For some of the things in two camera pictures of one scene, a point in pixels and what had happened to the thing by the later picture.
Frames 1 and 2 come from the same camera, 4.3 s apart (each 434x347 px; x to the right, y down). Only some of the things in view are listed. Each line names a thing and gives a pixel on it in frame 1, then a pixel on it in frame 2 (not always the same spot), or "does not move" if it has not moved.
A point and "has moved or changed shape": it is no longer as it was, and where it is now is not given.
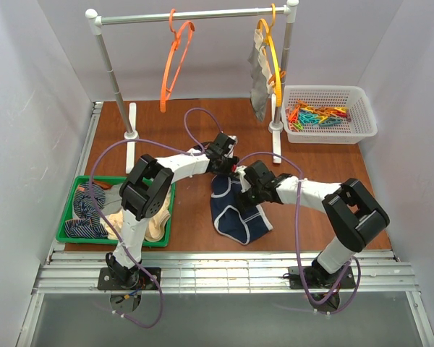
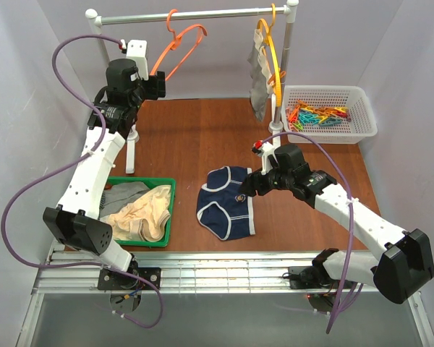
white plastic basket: x=326 y=114 does not move
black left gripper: x=224 y=168 -> x=158 y=84
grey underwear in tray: x=113 y=200 does not move
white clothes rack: x=130 y=126 does not move
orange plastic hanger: x=164 y=95 -> x=175 y=44
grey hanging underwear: x=260 y=75 does not move
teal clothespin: x=330 y=121 does not move
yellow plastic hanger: x=278 y=74 does not move
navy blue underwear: x=231 y=219 has moved or changed shape
